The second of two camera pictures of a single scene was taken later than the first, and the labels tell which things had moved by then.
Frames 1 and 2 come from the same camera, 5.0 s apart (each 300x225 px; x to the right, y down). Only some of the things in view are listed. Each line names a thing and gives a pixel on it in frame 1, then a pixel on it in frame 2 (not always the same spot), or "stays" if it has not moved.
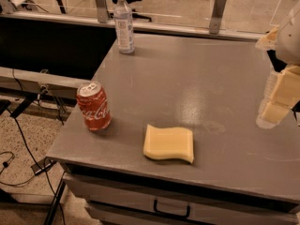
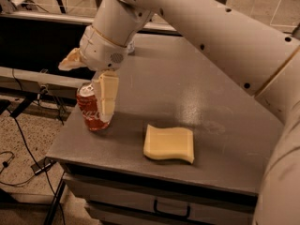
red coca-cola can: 95,106 stays
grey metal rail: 57,84 stays
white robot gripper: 290,41 to 100,51
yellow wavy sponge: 168,142 stays
